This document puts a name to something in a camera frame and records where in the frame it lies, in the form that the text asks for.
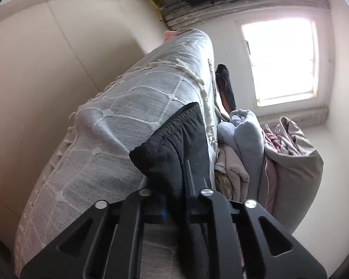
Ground pile of folded clothes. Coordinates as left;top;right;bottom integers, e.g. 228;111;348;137
217;109;265;210

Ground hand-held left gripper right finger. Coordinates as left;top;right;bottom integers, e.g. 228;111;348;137
189;188;328;279

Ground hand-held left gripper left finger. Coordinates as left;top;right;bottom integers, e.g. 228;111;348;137
20;188;168;279

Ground pink piped quilt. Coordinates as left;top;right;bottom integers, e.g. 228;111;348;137
259;128;282;213

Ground black lace garment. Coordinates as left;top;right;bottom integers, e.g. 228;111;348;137
215;64;237;114

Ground window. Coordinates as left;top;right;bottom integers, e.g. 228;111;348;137
235;17;320;107

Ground white tasselled bed cover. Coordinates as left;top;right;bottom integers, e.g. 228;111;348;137
14;29;222;279

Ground black pants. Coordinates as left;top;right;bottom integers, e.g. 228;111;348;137
129;102;215;279

